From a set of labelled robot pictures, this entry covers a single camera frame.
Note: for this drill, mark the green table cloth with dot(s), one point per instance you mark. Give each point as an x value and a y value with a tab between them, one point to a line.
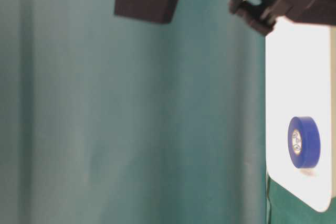
112	120

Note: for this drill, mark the white plastic tray case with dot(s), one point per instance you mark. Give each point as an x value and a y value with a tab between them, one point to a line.
300	81

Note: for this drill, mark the blue tape roll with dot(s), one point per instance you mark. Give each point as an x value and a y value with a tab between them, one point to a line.
303	141

